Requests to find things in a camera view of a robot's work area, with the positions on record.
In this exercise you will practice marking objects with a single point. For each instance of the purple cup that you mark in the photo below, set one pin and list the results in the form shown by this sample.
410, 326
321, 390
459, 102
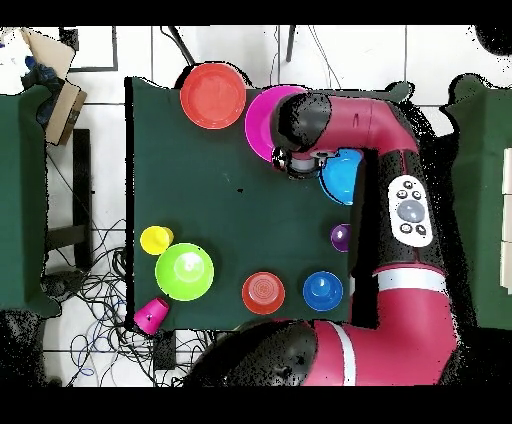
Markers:
340, 238

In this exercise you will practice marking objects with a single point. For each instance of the white boxes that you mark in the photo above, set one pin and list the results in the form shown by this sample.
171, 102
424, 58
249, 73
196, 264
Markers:
508, 220

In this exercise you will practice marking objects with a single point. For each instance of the light blue bowl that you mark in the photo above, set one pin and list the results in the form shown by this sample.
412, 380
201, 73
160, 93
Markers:
340, 180

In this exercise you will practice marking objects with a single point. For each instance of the black floor frame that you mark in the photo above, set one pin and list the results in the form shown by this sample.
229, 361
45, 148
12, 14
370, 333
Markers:
92, 70

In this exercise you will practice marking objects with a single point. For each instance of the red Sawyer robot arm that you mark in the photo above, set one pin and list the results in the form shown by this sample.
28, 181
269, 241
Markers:
408, 332

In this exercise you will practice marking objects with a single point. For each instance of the small dark blue bowl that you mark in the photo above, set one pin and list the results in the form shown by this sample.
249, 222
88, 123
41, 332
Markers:
322, 291

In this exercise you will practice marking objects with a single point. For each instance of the dark green table cloth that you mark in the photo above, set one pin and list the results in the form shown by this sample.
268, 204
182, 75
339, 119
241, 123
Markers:
192, 180

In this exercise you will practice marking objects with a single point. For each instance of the yellow cup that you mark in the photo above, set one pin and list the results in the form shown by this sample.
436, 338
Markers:
155, 240

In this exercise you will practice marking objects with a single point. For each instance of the small orange bowl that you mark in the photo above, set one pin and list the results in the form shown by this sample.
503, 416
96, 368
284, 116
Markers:
264, 292

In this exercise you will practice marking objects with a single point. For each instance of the black stool frame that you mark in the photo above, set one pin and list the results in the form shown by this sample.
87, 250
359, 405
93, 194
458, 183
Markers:
82, 180

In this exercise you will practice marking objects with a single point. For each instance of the pink cup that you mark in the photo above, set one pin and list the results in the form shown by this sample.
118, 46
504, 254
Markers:
152, 314

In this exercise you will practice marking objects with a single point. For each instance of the black camera tripod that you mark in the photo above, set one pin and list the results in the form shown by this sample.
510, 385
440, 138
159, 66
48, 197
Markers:
182, 46

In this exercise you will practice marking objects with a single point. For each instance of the green bowl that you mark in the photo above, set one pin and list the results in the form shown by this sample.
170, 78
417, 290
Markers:
184, 272

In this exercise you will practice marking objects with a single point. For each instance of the large shallow orange bowl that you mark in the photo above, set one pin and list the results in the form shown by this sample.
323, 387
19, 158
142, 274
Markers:
212, 96

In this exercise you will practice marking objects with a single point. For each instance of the large pink bowl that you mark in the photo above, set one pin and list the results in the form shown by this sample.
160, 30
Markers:
260, 124

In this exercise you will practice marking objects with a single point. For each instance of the green cloth covered table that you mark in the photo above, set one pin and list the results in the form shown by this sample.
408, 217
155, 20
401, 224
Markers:
484, 180
20, 200

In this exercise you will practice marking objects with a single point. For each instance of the black pedestal leg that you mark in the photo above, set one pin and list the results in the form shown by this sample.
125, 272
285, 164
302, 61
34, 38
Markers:
60, 284

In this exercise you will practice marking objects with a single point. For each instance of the brown cardboard box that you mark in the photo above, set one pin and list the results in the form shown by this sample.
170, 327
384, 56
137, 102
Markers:
66, 112

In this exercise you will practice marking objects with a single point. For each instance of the beige board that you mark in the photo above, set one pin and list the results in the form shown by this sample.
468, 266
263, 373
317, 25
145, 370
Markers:
50, 50

